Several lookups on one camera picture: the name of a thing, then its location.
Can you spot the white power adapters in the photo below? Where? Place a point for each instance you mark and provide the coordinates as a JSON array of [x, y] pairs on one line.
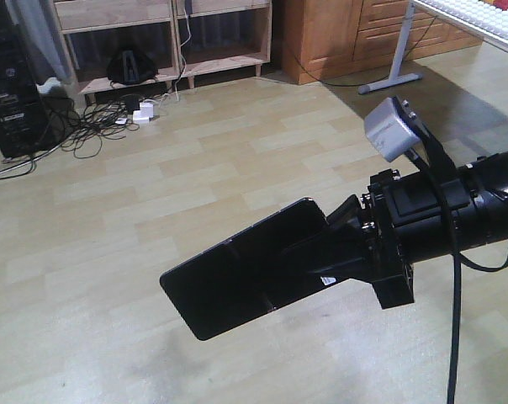
[[137, 113]]

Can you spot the black smartphone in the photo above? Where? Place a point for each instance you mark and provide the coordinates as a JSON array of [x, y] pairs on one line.
[[239, 280]]

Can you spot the white lego baseplate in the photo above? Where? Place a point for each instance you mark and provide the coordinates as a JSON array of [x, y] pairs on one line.
[[490, 16]]

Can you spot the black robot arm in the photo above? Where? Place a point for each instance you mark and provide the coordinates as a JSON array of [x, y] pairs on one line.
[[478, 201]]

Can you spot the wooden drawer cabinet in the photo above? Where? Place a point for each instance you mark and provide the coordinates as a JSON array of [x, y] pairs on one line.
[[329, 39]]

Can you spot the black computer tower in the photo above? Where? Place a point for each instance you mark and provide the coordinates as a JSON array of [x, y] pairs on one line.
[[25, 126]]

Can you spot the grey curtain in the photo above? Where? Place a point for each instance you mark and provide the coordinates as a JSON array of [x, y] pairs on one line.
[[42, 40]]

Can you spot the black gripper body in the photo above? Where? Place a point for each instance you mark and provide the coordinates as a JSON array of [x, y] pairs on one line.
[[410, 230]]

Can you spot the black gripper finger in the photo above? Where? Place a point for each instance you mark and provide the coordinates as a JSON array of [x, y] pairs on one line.
[[326, 255], [347, 216]]

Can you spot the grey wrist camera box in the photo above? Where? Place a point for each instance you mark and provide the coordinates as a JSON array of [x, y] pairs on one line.
[[387, 130]]

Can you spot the grey desk leg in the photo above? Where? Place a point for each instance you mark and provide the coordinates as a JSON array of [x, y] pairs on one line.
[[395, 78]]

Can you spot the wooden shelf unit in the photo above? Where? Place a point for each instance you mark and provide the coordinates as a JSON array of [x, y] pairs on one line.
[[185, 39]]

